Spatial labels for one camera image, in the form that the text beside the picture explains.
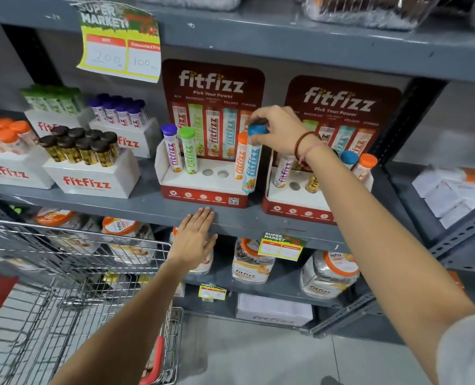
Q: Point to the person's left hand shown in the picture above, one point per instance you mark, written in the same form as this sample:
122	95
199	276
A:
191	244

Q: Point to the person's right hand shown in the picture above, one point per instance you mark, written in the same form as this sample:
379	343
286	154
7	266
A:
287	130

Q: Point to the person's left thumb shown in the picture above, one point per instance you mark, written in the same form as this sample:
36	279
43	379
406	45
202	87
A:
212	243

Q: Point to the person's left little finger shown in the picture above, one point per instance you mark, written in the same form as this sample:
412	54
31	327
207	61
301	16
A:
182	229

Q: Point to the person's left middle finger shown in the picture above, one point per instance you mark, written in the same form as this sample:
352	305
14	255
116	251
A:
201	221

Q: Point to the person's right thumb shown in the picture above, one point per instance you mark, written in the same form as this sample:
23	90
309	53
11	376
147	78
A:
268	141

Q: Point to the blue cap tablet tube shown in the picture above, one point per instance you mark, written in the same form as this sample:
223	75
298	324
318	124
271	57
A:
349	158
252	164

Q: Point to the person's left forearm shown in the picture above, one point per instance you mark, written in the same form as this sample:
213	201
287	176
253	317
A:
121	336

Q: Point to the person's right forearm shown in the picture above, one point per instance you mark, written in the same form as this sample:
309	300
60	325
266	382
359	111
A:
381	244

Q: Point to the orange lid plastic jar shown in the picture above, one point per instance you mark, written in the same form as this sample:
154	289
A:
206	265
127	236
61	220
327	274
251	264

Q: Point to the orange cap tablet tube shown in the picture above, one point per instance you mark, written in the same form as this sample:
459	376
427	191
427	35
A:
365	164
240	156

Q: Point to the white purple tablet tube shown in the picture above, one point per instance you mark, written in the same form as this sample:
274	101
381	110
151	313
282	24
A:
283	170

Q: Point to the small yellow price tag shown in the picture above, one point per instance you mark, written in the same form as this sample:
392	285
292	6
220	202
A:
212	292

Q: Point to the brown gold tablet tube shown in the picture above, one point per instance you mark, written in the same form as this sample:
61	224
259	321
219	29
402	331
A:
312	183

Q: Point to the yellow shelf price tag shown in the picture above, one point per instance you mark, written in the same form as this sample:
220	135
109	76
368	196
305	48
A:
281	247

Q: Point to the green cap tablet tube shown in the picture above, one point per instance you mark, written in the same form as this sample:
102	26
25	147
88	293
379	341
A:
189	152

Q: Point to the purple cap tablet tube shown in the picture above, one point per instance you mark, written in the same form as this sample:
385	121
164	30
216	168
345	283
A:
172	150

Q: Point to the red cardboard display stand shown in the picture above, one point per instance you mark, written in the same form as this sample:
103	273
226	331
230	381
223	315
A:
341	100
213	84

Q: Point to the flat white cardboard box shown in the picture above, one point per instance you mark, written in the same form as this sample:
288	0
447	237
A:
273	310

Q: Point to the white cardboard display box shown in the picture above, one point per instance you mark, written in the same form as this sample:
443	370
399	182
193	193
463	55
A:
9	170
89	180
137	142
49	122

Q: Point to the grey metal shelf rack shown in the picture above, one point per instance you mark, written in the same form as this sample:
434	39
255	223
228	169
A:
261	40

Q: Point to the group of brown capped tubes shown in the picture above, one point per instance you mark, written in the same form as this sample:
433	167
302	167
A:
81	148

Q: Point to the group of purple capped tubes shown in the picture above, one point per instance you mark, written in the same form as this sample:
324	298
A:
115	110

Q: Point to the clear plastic wrapped package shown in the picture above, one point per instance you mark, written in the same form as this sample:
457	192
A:
369	9
189	0

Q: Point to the large yellow price sign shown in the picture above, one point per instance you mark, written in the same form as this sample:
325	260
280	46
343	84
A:
117	44

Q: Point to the group of green capped tubes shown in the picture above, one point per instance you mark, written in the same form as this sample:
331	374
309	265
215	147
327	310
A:
53	98

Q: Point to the pile of white packets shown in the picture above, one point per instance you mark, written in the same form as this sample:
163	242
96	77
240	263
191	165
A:
450	192

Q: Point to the group of orange capped tubes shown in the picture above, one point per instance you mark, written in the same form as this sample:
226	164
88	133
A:
4	134

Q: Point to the grey sleeve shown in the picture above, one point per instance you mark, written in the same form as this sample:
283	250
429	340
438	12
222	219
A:
468	352

